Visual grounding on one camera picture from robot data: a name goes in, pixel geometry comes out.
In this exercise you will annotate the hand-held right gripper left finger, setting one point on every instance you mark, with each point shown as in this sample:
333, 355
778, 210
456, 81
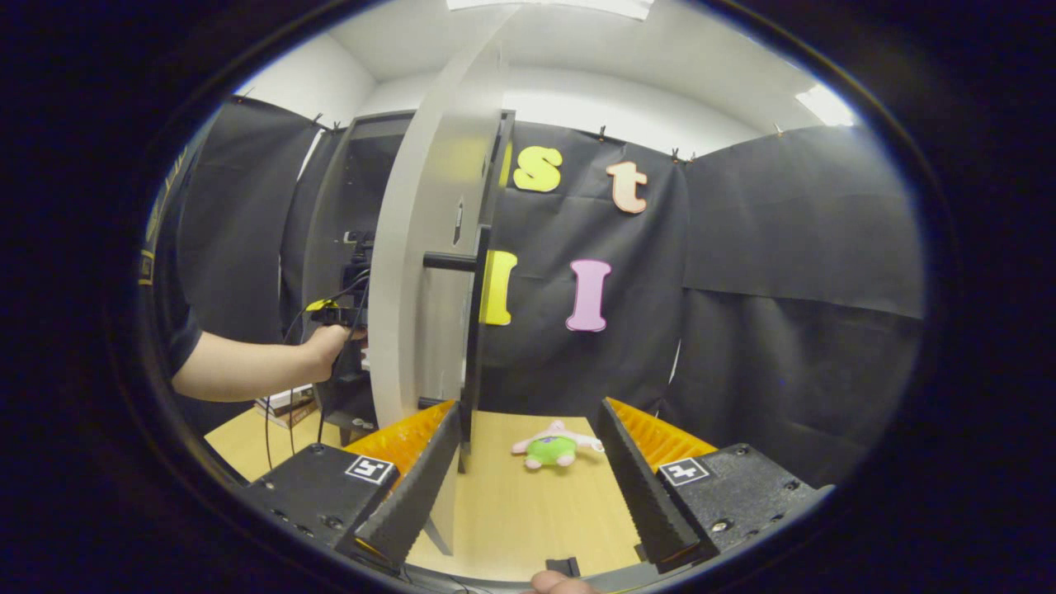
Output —
417, 495

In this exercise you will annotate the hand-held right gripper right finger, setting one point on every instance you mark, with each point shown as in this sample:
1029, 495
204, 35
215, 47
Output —
643, 495

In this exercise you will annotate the beige cabinet door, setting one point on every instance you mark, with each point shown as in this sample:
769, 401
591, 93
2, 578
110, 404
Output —
421, 247

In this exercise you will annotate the green pink plush toy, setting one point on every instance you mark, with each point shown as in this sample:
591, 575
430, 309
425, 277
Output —
551, 450

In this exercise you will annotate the brown book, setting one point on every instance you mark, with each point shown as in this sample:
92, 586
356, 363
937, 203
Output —
290, 415

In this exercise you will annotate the black backdrop cloth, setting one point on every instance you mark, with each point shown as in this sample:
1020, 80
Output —
742, 247

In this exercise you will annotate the ceiling light panel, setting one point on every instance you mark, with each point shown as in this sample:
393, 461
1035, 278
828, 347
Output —
825, 106
553, 7

